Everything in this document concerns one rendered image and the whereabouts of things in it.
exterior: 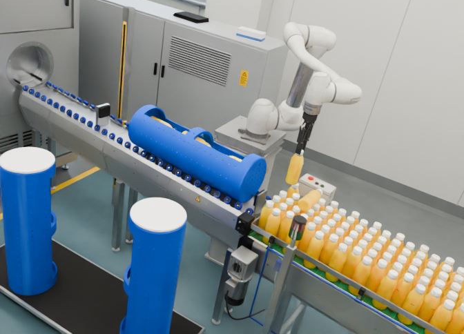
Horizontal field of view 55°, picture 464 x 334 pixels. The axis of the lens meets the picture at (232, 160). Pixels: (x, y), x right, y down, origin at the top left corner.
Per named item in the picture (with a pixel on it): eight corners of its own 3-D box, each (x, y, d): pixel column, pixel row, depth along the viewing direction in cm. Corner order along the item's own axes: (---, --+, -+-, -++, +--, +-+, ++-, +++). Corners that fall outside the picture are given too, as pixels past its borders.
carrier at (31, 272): (29, 303, 269) (66, 277, 292) (23, 180, 228) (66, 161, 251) (-2, 281, 279) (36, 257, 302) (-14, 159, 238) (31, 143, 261)
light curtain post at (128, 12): (117, 202, 398) (129, 5, 318) (121, 205, 395) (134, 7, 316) (111, 204, 393) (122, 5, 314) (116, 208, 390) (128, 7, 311)
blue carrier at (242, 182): (158, 136, 311) (159, 99, 296) (262, 190, 272) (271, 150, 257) (127, 150, 291) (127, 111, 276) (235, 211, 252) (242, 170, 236)
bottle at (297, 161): (295, 186, 247) (304, 157, 238) (283, 182, 249) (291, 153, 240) (298, 181, 253) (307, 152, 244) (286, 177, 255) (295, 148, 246)
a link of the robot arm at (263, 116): (243, 123, 313) (249, 94, 303) (268, 125, 318) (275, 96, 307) (248, 134, 300) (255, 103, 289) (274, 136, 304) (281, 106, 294)
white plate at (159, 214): (180, 196, 238) (179, 198, 238) (127, 197, 228) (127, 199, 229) (192, 228, 215) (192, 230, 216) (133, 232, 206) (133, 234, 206)
